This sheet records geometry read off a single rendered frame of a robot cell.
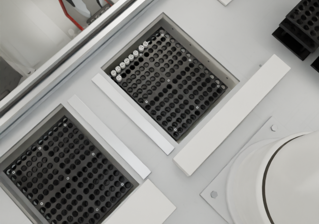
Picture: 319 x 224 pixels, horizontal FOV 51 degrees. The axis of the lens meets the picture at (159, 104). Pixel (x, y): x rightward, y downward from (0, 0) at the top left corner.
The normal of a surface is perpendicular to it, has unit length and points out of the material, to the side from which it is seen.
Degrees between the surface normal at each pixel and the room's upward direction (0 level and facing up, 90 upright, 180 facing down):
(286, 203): 86
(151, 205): 0
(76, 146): 0
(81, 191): 0
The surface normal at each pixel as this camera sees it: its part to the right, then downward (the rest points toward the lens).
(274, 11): 0.04, -0.25
